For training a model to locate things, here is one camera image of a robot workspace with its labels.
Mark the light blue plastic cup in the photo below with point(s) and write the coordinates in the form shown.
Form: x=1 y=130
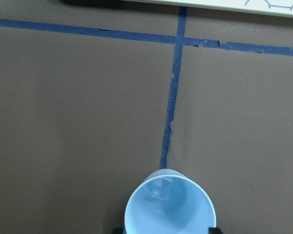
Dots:
x=189 y=209

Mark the cream bear tray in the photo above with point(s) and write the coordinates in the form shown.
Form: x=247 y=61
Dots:
x=280 y=8

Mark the clear ice cube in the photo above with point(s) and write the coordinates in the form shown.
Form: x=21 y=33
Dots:
x=161 y=188

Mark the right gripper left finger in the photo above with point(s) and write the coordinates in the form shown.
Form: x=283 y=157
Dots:
x=119 y=230

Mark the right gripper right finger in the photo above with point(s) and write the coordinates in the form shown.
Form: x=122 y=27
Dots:
x=214 y=230

